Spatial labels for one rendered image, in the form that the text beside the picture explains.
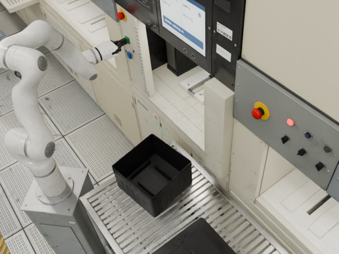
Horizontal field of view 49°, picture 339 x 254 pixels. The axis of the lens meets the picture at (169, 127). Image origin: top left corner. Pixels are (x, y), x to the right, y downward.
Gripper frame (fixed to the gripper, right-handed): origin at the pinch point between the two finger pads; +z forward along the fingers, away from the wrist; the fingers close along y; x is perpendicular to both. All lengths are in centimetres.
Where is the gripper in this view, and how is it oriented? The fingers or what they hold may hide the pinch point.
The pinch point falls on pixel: (122, 42)
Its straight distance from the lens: 205.7
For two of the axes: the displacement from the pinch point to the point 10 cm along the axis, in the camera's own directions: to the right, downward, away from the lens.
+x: -0.7, -6.6, -7.5
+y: 5.9, 5.8, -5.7
